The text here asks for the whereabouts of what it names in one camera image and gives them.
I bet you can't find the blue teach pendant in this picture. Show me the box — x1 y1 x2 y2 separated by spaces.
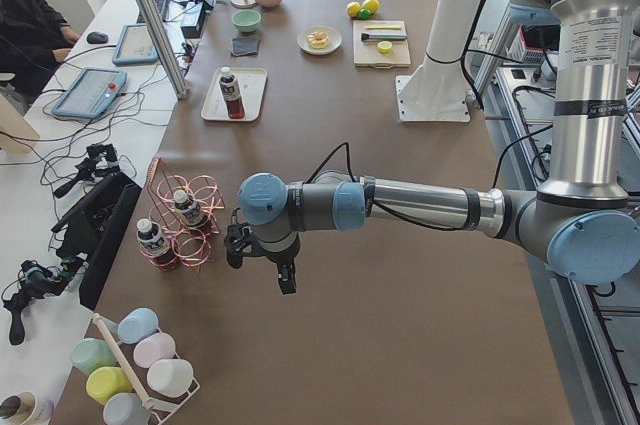
112 24 158 66
51 67 127 119

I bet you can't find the yellow plastic knife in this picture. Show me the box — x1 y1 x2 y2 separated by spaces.
365 23 402 30

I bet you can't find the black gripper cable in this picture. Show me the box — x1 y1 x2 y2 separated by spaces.
304 141 401 226

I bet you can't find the grey folded cloth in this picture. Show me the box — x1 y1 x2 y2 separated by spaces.
230 36 260 57

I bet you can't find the black equipment case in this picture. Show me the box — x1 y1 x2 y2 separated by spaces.
51 172 141 310

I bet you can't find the white cup rack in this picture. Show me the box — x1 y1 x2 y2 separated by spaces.
91 313 201 424

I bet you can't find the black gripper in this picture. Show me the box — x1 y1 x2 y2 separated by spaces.
224 217 300 295

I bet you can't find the green pastel cup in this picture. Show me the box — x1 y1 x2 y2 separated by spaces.
70 338 117 376

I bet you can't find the pink pastel cup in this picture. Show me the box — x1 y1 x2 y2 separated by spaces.
133 332 176 369

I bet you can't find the bottle in rack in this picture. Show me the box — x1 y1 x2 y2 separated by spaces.
136 218 178 271
173 189 212 233

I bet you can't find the blue pastel cup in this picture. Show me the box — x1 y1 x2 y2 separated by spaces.
117 307 159 344

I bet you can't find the mint green bowl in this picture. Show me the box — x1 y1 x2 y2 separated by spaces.
232 9 262 33

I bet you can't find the green lime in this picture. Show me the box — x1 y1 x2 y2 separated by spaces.
356 8 373 20

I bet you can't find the copper wire bottle rack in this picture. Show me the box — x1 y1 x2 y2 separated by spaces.
141 156 225 271

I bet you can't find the yellow lemon near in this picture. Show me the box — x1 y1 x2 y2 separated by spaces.
345 1 362 18

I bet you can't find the blue teach pendant far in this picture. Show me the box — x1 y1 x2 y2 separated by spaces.
112 24 158 66

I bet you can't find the half lemon slice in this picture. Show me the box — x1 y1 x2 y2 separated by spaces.
376 41 393 55

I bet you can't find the cream rectangular tray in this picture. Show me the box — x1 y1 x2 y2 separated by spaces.
201 67 268 122

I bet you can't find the yellow lemon far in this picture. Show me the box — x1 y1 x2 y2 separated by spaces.
362 0 380 15

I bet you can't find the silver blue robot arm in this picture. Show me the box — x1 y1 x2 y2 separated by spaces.
224 0 639 294

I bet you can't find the yellow pastel cup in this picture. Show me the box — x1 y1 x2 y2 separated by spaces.
85 366 133 405

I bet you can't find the dark drink bottle on tray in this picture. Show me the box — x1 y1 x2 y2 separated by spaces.
219 67 245 119

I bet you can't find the white pastel cup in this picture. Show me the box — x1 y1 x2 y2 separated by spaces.
147 358 194 398

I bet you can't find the aluminium frame post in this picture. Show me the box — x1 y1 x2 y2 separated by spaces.
136 0 188 99

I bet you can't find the black computer mouse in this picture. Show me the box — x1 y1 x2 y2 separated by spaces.
86 31 109 44

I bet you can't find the wooden cutting board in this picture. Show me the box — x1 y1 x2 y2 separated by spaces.
352 20 411 68

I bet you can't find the bottle in rack lower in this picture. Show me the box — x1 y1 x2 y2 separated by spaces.
136 218 178 271

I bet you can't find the seated person in black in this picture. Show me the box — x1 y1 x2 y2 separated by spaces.
1 0 80 99

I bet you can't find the blue teach pendant near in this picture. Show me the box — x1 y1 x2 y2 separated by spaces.
51 67 127 119

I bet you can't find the steel cylindrical muddler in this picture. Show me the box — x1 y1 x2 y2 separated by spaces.
360 32 407 42

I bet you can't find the glazed braided donut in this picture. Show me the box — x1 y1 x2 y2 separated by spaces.
306 30 330 49

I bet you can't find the grey pastel cup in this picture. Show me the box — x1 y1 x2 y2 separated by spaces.
103 393 151 425

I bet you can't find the cream round plate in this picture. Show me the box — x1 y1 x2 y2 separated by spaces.
297 26 342 55

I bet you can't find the yellow lemon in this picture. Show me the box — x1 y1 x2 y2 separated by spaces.
362 0 380 15
345 1 362 18

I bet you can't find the bottle in rack upper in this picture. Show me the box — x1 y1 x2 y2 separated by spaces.
173 189 212 233

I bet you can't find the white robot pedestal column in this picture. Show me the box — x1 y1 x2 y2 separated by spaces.
396 0 482 122

